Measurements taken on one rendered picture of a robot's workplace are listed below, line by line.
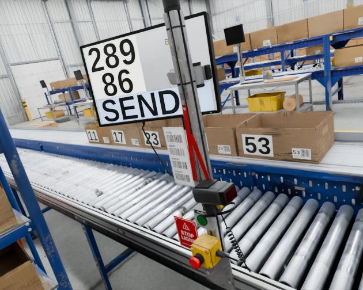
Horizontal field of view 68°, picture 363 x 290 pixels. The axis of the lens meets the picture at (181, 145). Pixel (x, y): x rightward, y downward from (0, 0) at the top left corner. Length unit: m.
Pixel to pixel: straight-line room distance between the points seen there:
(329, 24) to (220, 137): 4.59
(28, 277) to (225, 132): 1.07
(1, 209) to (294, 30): 5.73
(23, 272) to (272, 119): 1.36
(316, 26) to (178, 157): 5.24
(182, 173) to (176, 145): 0.09
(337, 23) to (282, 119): 4.32
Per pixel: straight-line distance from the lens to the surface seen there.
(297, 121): 1.60
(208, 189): 0.74
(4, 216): 0.77
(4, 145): 0.70
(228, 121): 1.79
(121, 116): 1.01
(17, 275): 0.82
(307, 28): 5.95
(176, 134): 0.82
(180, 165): 0.85
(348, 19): 5.79
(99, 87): 1.05
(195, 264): 0.88
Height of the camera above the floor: 1.42
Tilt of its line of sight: 17 degrees down
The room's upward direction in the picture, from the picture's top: 12 degrees counter-clockwise
